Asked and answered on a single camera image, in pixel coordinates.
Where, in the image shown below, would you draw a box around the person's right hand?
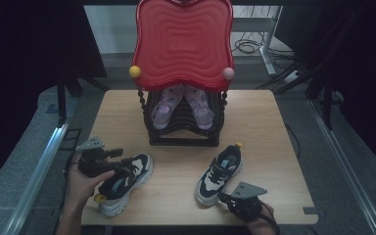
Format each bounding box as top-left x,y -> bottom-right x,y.
246,202 -> 277,229

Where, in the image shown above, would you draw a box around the black floor cables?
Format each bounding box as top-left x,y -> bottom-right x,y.
231,38 -> 296,61

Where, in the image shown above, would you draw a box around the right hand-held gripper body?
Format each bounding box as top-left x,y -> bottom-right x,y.
226,181 -> 268,223

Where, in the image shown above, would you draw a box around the person's left hand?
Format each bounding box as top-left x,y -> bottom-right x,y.
66,155 -> 116,210

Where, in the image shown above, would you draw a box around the black curtain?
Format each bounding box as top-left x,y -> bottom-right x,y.
278,0 -> 376,180
0,0 -> 108,197

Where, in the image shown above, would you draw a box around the white power strip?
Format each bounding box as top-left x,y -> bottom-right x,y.
283,70 -> 300,84

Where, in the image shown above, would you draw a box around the thin black cable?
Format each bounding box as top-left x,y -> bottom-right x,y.
284,122 -> 304,161

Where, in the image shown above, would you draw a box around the red and black shoe rack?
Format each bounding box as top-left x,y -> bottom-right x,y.
128,0 -> 236,147

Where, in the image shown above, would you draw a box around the navy and white child sneaker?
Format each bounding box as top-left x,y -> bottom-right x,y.
93,153 -> 155,218
194,141 -> 244,209

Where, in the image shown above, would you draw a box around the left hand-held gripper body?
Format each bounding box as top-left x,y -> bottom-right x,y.
74,136 -> 125,179

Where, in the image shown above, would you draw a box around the aluminium floor rail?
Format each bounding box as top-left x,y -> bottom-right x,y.
2,125 -> 71,235
307,97 -> 376,235

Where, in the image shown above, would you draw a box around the white metal-legged desk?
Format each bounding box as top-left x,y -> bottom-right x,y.
231,4 -> 285,77

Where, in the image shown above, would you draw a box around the black tripod stand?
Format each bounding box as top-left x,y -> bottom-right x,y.
56,72 -> 110,126
273,9 -> 361,131

